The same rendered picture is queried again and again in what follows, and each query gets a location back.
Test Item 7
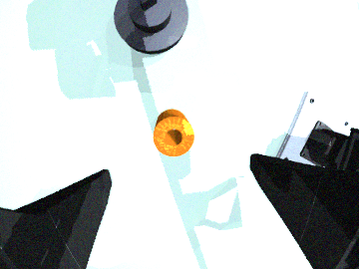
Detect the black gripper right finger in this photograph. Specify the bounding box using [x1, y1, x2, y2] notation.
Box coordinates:
[250, 153, 359, 269]

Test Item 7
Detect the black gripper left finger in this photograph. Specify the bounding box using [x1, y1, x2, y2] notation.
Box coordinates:
[0, 169, 113, 269]

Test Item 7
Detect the orange knob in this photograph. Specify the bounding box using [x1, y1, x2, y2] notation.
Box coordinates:
[153, 110, 194, 157]

